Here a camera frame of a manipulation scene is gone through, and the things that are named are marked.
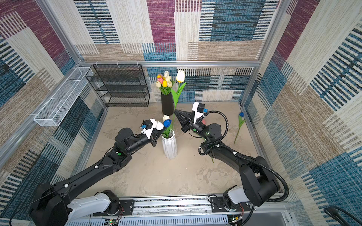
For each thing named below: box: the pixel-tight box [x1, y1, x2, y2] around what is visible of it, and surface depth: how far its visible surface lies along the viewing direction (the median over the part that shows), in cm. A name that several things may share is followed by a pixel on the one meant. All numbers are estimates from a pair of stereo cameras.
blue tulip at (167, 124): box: [162, 119, 173, 138], surface depth 68 cm
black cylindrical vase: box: [161, 91, 174, 116], surface depth 110 cm
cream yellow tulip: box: [170, 70, 187, 110], surface depth 56 cm
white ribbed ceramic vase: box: [161, 130, 178, 160], surface depth 78 cm
